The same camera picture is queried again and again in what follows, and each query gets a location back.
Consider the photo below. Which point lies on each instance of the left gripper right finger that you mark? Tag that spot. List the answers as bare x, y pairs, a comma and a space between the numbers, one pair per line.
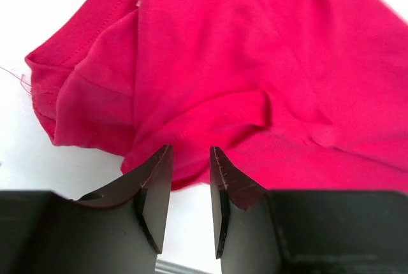
257, 230

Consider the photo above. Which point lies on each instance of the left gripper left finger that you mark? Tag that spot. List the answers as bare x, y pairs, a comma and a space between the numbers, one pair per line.
118, 228

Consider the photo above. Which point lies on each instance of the pink t-shirt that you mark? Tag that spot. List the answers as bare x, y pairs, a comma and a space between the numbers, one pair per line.
299, 93

